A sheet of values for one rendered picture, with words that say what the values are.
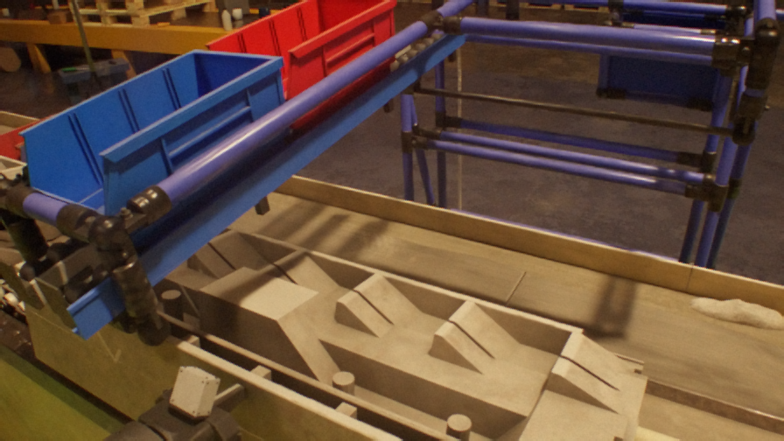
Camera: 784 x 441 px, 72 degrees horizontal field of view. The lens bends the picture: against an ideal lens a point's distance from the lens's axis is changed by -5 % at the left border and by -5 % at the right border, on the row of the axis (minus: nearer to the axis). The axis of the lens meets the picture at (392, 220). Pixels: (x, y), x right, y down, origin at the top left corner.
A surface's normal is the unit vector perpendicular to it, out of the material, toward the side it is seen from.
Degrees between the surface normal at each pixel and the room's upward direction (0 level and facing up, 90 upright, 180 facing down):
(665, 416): 0
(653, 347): 0
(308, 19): 88
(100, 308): 90
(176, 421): 10
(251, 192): 90
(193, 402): 50
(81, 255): 90
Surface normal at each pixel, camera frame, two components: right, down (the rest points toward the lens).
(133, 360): -0.50, 0.30
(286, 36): 0.86, 0.18
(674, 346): -0.04, -0.87
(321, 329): 0.64, -0.51
